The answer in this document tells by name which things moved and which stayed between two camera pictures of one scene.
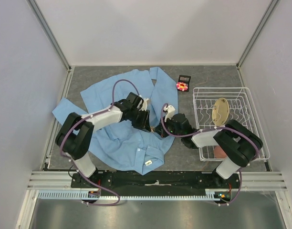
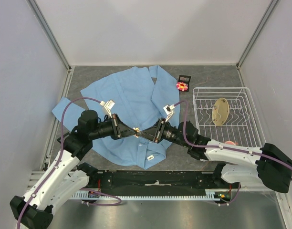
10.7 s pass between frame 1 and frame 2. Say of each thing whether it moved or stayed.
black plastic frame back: stayed
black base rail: stayed
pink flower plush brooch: stayed
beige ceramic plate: stayed
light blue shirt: moved
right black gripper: moved
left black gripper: moved
